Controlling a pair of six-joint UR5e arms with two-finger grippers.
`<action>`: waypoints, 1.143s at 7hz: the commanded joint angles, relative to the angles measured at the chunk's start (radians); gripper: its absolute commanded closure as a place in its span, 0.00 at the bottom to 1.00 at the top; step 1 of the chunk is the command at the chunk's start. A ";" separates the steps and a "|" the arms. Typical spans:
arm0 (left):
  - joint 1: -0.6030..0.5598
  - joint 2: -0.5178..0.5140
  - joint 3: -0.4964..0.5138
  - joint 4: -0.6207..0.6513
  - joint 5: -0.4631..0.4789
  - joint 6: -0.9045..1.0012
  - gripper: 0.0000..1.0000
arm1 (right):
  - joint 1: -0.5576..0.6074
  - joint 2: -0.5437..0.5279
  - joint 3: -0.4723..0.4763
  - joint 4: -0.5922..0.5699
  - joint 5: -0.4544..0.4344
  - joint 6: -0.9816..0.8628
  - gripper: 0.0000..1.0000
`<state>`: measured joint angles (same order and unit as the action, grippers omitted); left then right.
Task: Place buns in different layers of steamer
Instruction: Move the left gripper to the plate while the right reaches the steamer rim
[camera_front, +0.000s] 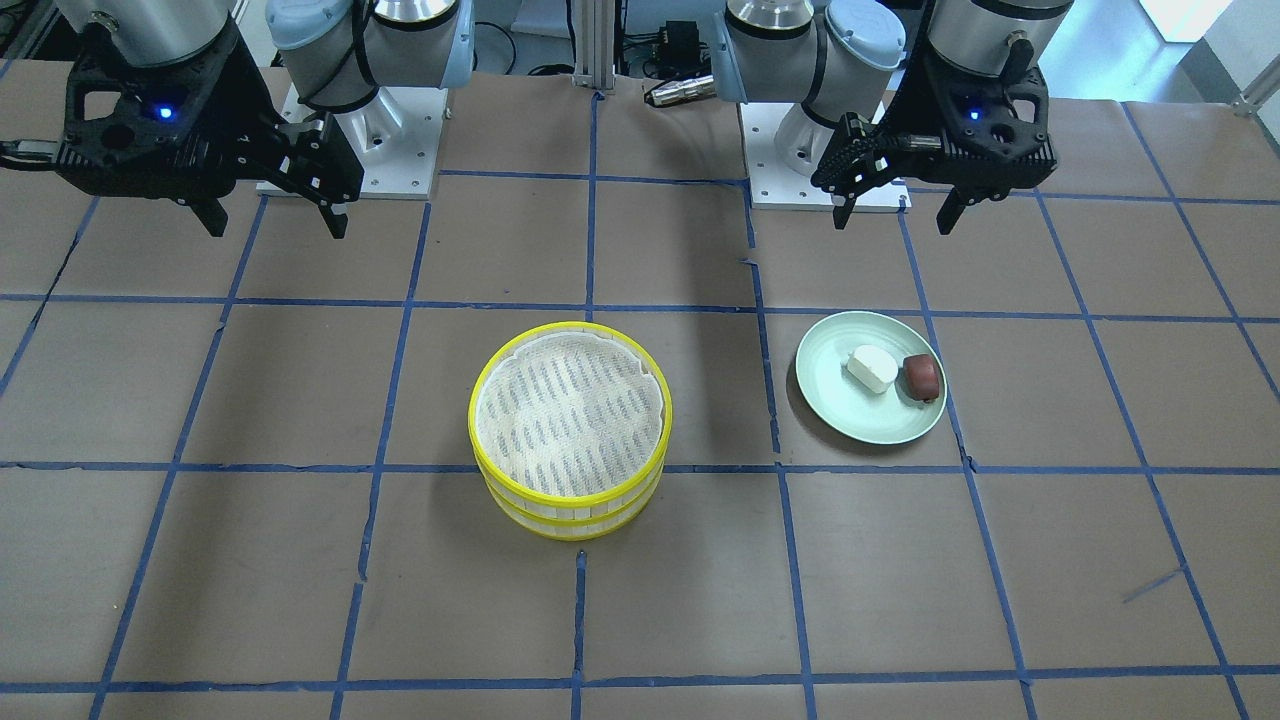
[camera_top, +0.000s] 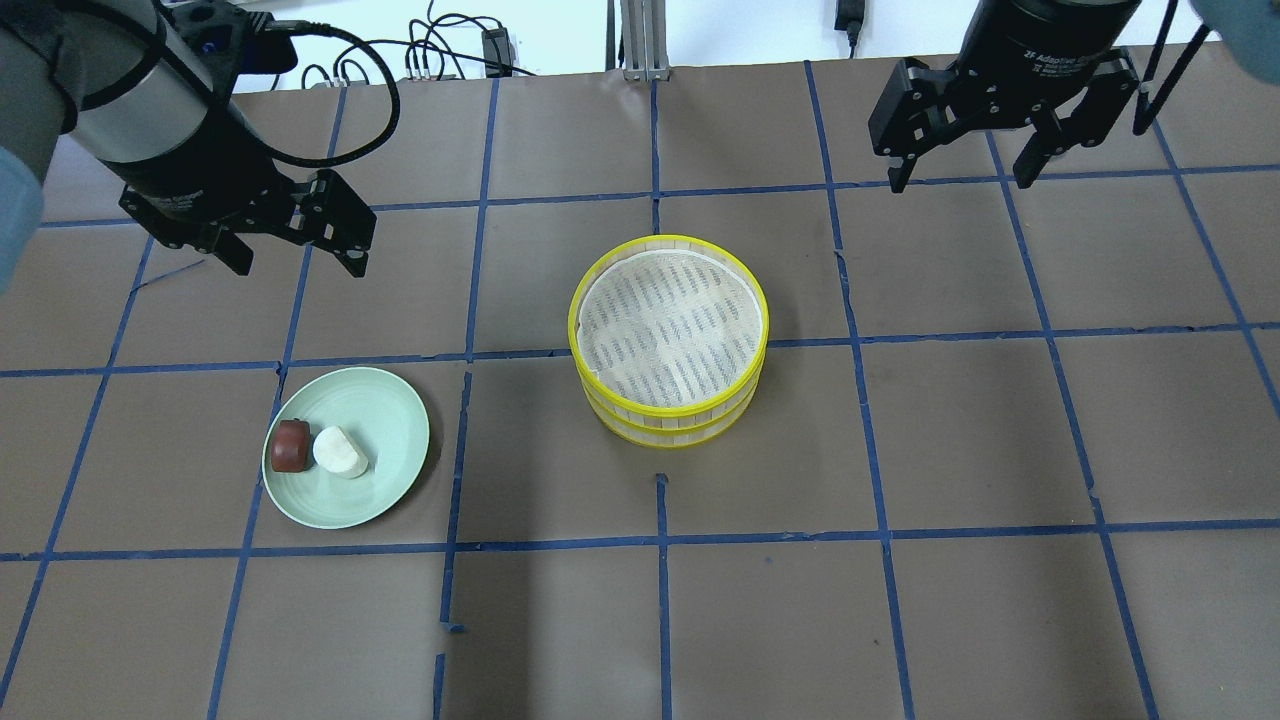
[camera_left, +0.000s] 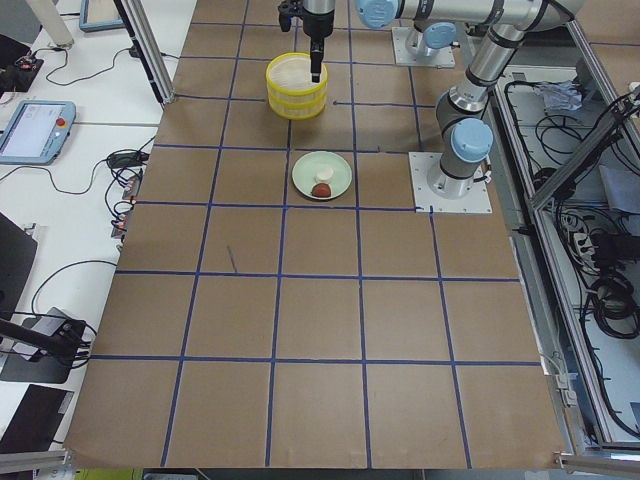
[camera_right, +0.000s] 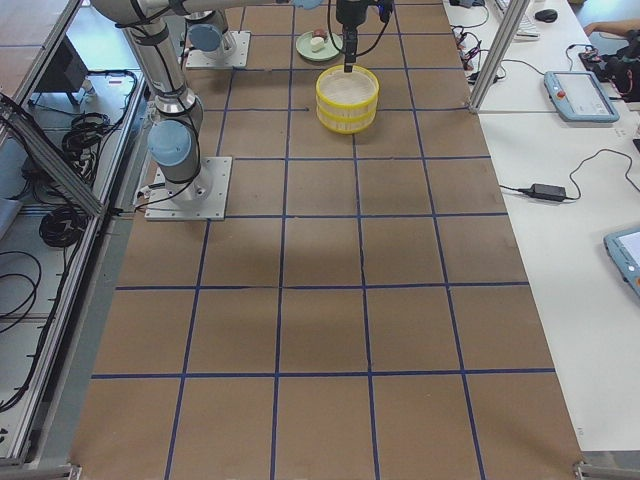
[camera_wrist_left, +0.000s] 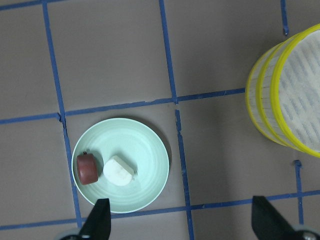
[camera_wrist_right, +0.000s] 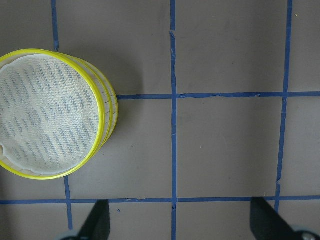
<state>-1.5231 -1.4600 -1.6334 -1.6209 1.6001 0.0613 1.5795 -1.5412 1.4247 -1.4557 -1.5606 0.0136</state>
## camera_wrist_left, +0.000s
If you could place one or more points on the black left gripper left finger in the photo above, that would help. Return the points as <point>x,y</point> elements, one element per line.
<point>98,224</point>

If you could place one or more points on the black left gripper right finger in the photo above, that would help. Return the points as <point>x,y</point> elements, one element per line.
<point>268,224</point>

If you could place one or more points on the white bun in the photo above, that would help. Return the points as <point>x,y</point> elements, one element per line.
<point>118,172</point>

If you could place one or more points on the brown bun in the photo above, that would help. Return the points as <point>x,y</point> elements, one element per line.
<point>87,168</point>

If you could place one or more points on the yellow steamer top layer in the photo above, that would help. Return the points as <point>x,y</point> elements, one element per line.
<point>295,91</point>

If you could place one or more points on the yellow steamer layer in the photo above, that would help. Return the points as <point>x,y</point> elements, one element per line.
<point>295,91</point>
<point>257,97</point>

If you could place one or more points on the yellow steamer bottom layer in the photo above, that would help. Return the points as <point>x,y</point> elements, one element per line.
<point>257,97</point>

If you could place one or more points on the light green round plate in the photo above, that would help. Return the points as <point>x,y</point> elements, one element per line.
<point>139,147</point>

